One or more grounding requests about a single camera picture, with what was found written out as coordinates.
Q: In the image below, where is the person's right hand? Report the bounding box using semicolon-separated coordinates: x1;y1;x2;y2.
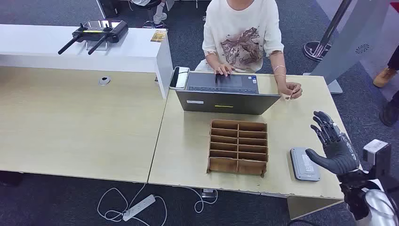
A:
214;63;236;77

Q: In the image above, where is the person's left hand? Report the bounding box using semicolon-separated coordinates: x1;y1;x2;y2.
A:
278;81;303;100

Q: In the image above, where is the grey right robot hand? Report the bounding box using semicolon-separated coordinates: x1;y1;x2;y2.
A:
305;111;361;176

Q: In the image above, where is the grey card reader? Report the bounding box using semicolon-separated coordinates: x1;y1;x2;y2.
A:
290;147;321;182

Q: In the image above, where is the grey laptop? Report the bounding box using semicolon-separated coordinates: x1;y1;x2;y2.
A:
175;72;282;115

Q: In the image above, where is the black smartphone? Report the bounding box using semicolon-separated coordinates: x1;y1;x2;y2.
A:
168;66;191;90

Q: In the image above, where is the wooden desk leg panel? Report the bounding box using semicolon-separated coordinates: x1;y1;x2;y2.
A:
287;195;343;220

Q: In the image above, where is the grey standing kiosk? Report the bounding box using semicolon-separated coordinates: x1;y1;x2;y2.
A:
303;0;395;95

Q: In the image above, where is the brown cardboard compartment organizer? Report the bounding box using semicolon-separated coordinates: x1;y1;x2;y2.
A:
207;119;269;178

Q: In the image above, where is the white reception counter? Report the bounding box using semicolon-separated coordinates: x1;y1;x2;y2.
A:
0;24;174;100

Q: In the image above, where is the black office chair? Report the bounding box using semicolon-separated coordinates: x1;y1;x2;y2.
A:
137;0;169;30

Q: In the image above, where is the black remote controller with antennas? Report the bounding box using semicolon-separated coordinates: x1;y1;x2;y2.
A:
57;19;129;56

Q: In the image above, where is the black cabinet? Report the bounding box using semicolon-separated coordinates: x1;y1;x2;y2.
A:
96;0;123;19

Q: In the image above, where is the white power strip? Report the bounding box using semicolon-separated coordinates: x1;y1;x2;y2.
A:
122;194;157;222

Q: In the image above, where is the black desk foot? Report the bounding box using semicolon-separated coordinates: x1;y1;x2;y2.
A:
0;170;24;187

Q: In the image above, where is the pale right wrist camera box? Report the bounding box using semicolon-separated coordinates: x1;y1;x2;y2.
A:
362;139;392;188

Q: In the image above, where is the metal stanchion post with base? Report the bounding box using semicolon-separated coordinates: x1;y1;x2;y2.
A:
303;0;354;62

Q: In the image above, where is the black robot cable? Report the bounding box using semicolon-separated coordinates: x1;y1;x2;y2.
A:
287;219;317;226

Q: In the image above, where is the white looped cable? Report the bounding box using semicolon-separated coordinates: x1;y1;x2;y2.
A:
187;187;219;214

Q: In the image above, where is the white power strip cable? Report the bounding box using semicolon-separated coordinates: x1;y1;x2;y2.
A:
96;183;168;226

